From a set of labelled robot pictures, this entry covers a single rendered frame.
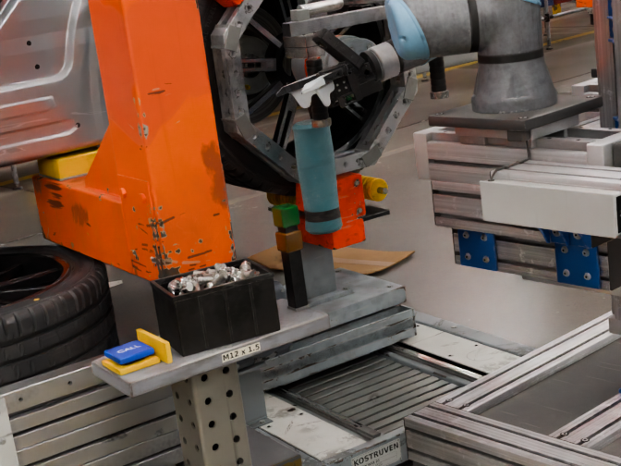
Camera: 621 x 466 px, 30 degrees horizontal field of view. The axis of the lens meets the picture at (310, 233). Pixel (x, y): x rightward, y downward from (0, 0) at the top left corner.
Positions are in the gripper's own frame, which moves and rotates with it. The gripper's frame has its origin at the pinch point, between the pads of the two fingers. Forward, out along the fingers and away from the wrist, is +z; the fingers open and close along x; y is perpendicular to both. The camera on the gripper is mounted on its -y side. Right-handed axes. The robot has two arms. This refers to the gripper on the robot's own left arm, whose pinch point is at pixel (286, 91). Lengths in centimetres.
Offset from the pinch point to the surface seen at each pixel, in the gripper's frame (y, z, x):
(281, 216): 20.4, 15.2, -14.5
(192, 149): 3.0, 23.7, -3.3
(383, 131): 23, -35, 42
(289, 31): -10.3, -9.9, 12.5
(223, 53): -10.5, 0.0, 31.1
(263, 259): 71, -32, 177
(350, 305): 62, -13, 49
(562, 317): 96, -75, 59
